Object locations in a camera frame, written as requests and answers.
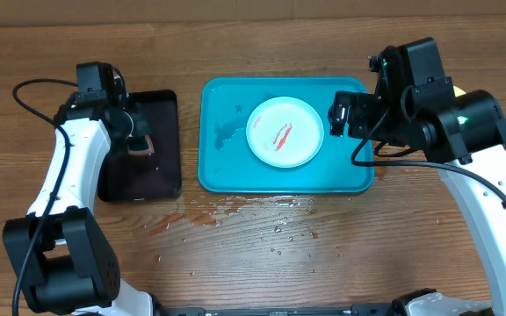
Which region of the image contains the light blue round plate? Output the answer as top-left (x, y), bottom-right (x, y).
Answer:
top-left (245, 97), bottom-right (324, 169)

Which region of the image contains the yellow round plate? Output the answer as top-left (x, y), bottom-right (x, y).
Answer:
top-left (453, 86), bottom-right (466, 97)

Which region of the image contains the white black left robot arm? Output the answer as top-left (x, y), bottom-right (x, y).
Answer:
top-left (3, 94), bottom-right (164, 315)

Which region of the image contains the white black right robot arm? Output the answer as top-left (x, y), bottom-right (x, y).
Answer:
top-left (328, 86), bottom-right (506, 315)

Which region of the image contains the black water tray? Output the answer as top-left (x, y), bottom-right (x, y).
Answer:
top-left (98, 90), bottom-right (182, 202)

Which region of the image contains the teal plastic tray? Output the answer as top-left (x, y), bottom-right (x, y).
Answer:
top-left (198, 77), bottom-right (374, 194)

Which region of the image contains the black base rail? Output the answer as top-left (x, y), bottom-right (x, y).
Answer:
top-left (163, 303), bottom-right (402, 316)

